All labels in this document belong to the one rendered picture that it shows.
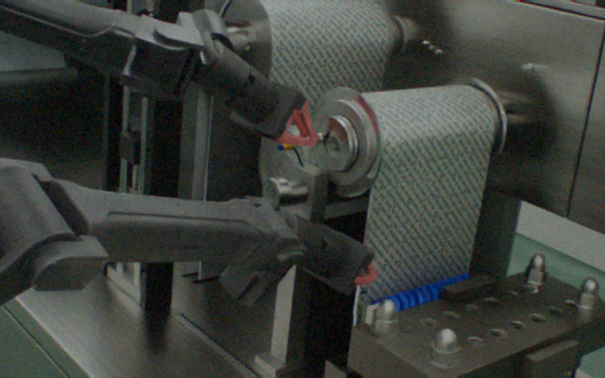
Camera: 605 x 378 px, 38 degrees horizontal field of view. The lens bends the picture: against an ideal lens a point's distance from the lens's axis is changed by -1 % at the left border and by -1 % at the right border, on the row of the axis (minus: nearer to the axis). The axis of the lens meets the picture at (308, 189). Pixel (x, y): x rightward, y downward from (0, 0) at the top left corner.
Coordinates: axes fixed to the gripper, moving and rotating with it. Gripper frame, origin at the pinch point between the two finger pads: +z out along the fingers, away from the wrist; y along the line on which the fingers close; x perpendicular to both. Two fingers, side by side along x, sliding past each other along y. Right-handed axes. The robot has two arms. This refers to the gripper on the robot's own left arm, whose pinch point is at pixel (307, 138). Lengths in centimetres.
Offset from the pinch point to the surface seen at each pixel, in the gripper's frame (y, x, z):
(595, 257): -124, 60, 279
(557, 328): 24.1, -4.8, 36.2
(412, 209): 7.2, -0.5, 16.6
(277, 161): -11.9, -3.3, 6.8
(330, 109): -0.2, 5.0, 1.0
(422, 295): 9.2, -9.9, 25.1
